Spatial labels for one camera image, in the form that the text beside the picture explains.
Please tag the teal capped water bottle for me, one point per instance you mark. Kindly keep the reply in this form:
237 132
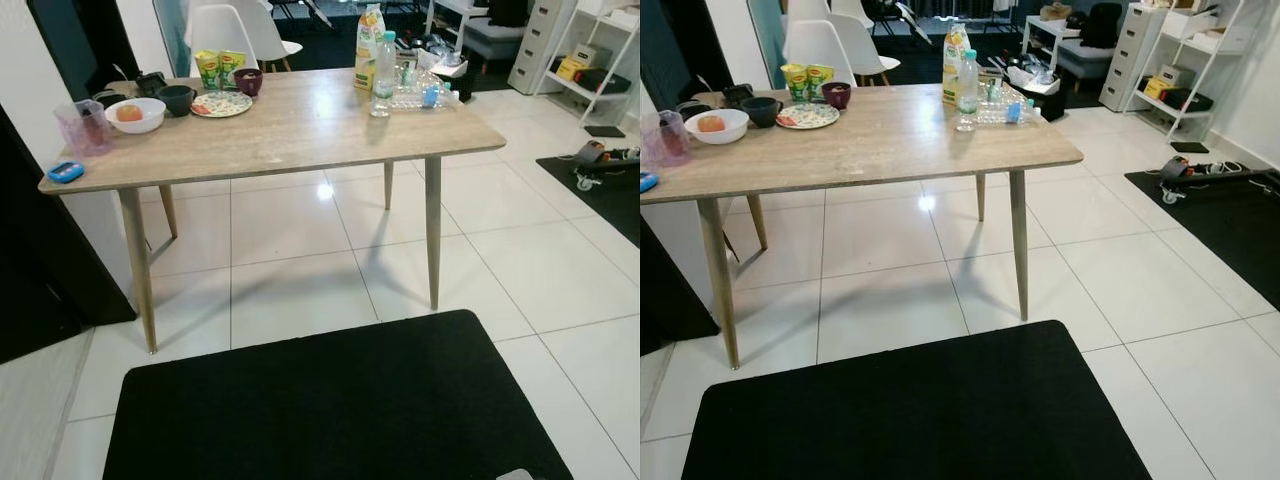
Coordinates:
383 80
967 95

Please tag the black floor mat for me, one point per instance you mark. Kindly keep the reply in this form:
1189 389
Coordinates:
340 400
1220 235
600 205
920 410

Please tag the small blue device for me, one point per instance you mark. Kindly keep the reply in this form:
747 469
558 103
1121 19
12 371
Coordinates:
65 172
647 182

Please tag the black wheeled scooter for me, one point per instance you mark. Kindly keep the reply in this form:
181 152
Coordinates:
1175 170
590 155

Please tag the pink translucent plastic jug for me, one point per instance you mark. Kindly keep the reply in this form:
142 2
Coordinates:
85 130
668 140

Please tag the small black floor pad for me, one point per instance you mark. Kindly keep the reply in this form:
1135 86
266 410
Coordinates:
1190 147
605 131

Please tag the orange fruit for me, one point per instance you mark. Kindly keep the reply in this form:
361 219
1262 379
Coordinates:
711 123
129 113

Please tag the white bowl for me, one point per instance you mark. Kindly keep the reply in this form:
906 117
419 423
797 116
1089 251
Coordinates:
151 123
732 134

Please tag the black bowl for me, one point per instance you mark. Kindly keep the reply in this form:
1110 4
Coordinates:
176 100
692 108
108 99
762 111

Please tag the white shelf rack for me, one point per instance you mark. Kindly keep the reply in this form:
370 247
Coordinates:
1190 115
600 100

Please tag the black bag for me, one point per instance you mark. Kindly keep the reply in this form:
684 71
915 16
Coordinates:
1190 100
605 80

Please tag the yellow box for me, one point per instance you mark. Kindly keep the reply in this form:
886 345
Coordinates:
570 68
1158 87

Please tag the floral patterned plate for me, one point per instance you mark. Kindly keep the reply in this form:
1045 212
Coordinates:
220 105
806 116

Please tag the grey drawer cabinet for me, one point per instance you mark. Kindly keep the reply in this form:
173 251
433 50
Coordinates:
540 45
1130 55

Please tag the yellow green snack packet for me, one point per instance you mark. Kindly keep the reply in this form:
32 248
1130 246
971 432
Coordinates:
794 82
820 80
208 70
232 65

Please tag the maroon bowl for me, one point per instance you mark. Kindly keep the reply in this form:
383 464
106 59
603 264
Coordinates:
248 82
836 95

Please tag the black bin with bottles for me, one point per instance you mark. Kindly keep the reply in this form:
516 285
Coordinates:
1045 100
455 80

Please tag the white low side table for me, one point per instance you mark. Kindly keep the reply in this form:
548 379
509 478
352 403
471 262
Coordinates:
1050 30
490 35

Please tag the light wooden dining table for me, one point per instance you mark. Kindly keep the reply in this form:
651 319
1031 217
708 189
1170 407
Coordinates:
880 150
300 130

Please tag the white plastic chair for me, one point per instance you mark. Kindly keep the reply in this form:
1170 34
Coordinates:
268 30
815 50
868 45
220 35

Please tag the blue label water bottle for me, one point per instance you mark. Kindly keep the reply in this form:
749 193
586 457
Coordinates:
1005 112
420 97

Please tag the clear plastic bottle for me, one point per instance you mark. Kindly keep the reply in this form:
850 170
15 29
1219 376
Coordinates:
430 78
1018 90

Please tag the dark door panel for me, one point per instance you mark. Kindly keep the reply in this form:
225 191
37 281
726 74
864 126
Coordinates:
50 270

